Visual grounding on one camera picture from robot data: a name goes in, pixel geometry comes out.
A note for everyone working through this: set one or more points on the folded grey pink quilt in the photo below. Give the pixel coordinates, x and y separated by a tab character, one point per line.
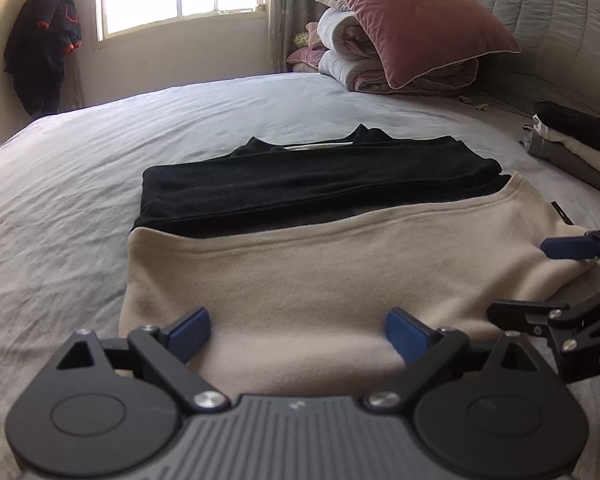
340	65

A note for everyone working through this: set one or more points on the folded white garment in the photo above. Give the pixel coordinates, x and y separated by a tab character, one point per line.
580	152

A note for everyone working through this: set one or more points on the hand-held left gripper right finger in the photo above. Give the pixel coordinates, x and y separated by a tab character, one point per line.
405	332

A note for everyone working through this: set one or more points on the cream and black sweatshirt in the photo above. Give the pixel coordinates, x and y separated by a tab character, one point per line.
305	270

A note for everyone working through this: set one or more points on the grey bed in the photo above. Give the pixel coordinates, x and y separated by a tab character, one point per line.
80	185

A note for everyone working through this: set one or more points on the small brown scraps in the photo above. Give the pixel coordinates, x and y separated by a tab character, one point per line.
475	104

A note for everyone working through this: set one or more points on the pink velvet pillow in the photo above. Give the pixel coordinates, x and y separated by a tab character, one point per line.
420	15

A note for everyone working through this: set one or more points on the small pink pillow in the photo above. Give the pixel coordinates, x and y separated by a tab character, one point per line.
305	55

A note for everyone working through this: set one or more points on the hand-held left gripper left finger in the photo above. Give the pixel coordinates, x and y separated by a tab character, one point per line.
192	327

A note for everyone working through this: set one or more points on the folded grey garment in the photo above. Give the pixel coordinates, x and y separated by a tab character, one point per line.
565	165

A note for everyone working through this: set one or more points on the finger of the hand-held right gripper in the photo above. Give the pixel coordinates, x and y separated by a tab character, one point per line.
562	247
520	312

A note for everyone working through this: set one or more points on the green plush toy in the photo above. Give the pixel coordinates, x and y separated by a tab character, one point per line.
301	39

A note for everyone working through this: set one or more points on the folded black garment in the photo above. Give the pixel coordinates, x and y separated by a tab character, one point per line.
580	125

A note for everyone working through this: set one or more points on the grey patterned pillow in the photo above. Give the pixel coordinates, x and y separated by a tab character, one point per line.
330	1

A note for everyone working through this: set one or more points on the dark hanging jacket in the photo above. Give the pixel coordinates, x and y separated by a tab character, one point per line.
40	50

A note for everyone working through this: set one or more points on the grey quilted headboard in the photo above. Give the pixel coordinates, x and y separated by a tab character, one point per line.
555	25

